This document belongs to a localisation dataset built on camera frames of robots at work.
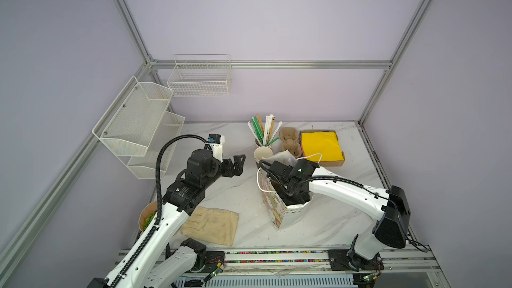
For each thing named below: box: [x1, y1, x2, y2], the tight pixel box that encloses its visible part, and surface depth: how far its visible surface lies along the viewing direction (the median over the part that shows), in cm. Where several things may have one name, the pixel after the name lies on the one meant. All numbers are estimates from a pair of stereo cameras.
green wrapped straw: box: [251, 116, 280, 147], surface depth 100 cm
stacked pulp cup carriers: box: [279, 126, 302, 159], surface depth 109 cm
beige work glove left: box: [180, 206, 240, 247], surface depth 84 cm
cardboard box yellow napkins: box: [300, 130, 346, 167], surface depth 107 cm
